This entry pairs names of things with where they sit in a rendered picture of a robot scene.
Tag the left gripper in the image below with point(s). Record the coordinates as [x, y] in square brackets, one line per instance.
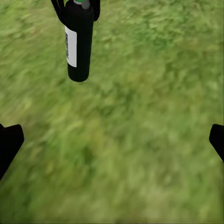
[61, 12]

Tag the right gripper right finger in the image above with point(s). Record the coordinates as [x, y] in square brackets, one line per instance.
[217, 139]

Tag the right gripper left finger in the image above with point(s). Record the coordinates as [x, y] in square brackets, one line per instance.
[11, 140]

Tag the pesticide atomizer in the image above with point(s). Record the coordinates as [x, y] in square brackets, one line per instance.
[78, 34]

